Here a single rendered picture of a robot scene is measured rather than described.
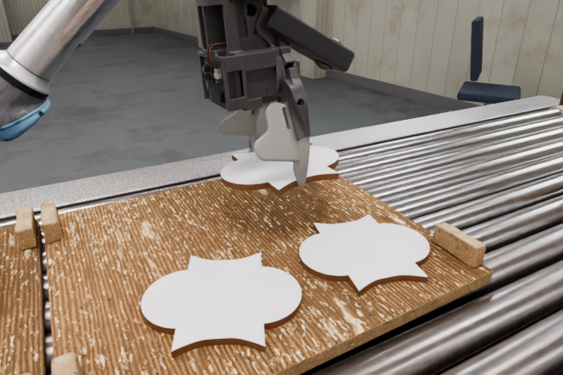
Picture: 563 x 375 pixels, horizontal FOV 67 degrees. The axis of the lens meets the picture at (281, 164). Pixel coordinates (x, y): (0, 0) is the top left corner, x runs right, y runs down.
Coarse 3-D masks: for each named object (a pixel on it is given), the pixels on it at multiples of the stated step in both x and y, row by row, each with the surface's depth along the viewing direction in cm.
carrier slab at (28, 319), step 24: (0, 240) 49; (0, 264) 45; (24, 264) 45; (0, 288) 42; (24, 288) 42; (0, 312) 39; (24, 312) 39; (0, 336) 36; (24, 336) 36; (0, 360) 34; (24, 360) 34
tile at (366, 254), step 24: (312, 240) 48; (336, 240) 48; (360, 240) 48; (384, 240) 48; (408, 240) 48; (312, 264) 44; (336, 264) 44; (360, 264) 44; (384, 264) 44; (408, 264) 44; (360, 288) 41
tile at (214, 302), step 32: (192, 256) 45; (256, 256) 45; (160, 288) 41; (192, 288) 41; (224, 288) 41; (256, 288) 41; (288, 288) 41; (160, 320) 37; (192, 320) 37; (224, 320) 37; (256, 320) 37; (288, 320) 38
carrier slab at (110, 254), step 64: (192, 192) 61; (256, 192) 61; (320, 192) 61; (64, 256) 47; (128, 256) 47; (448, 256) 47; (64, 320) 38; (128, 320) 38; (320, 320) 38; (384, 320) 38
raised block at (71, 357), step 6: (66, 354) 31; (72, 354) 31; (54, 360) 31; (60, 360) 31; (66, 360) 31; (72, 360) 31; (54, 366) 30; (60, 366) 30; (66, 366) 30; (72, 366) 30; (78, 366) 31; (54, 372) 30; (60, 372) 30; (66, 372) 30; (72, 372) 30; (78, 372) 30
